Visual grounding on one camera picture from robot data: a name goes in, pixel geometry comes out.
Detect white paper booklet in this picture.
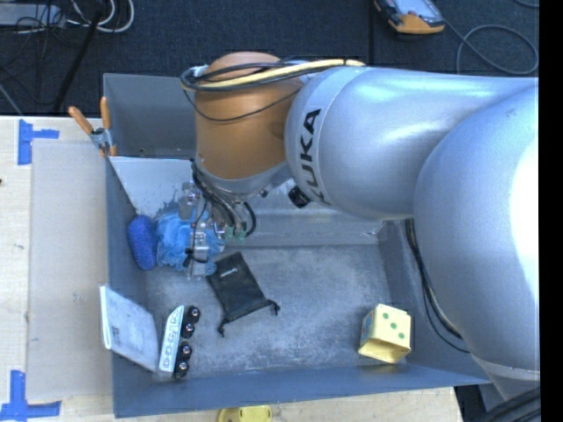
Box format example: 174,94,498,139
99,284,160,374

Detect pale flat board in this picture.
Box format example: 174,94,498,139
25,140,114,406

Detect light blue mesh bath pouf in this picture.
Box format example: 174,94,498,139
154,199,226,274

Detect dark blue sponge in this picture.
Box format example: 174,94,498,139
127,214,158,272

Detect black drawstring pouch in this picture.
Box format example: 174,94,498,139
205,251,282,338

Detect grey metal bin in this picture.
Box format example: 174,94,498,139
102,72,492,419

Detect yellow dice box green dots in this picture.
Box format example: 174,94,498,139
357,303,413,365

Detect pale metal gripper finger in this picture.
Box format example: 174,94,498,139
177,181,202,222
187,230,212,281

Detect white pack of black batteries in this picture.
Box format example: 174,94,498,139
157,304,202,381

